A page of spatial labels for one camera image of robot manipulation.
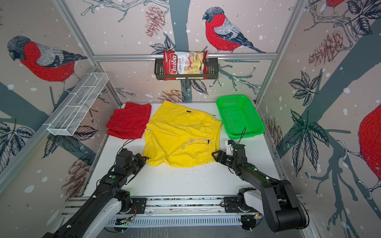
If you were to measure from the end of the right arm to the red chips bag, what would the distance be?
1.64 ft

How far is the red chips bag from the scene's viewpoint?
87 cm

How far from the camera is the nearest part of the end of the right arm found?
2.25 feet
